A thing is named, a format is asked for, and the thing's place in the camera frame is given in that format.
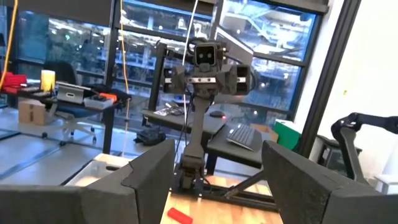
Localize cardboard box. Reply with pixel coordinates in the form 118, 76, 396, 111
250, 123, 280, 143
17, 99, 47, 126

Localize black bag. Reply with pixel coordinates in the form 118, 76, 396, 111
134, 127, 167, 146

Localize black aluminium rig frame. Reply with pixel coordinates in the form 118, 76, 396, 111
169, 0, 363, 213

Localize green box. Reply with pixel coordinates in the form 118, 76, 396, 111
273, 119, 302, 152

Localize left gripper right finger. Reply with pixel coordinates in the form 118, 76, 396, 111
262, 139, 398, 224

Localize yellow cup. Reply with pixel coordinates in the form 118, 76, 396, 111
40, 69, 57, 93

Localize tray with orange tool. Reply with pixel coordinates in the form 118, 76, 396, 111
83, 92, 119, 111

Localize black keyboard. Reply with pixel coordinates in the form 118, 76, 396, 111
226, 123, 258, 152

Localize black monitor stand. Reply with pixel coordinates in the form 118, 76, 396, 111
148, 42, 170, 111

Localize grey storage box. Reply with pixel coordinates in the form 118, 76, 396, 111
56, 82, 85, 105

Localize thin orange hanging cable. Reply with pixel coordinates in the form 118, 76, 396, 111
119, 0, 131, 158

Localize black office chair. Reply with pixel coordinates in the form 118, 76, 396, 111
43, 60, 97, 147

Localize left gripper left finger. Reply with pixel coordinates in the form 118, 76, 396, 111
81, 139, 176, 224

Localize white hanging cable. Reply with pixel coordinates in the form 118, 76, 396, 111
181, 0, 200, 125

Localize red bundle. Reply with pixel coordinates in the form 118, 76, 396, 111
0, 72, 28, 94

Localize black desk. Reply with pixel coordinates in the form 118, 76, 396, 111
0, 86, 133, 155
141, 107, 265, 177

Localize red rectangular foam block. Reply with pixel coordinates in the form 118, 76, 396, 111
167, 207, 193, 224

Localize thick yellow hanging cable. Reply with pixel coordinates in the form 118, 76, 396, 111
0, 0, 19, 91

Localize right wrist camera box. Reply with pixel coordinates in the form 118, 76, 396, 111
193, 41, 225, 67

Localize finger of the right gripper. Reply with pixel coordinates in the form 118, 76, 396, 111
218, 63, 251, 96
164, 65, 193, 94

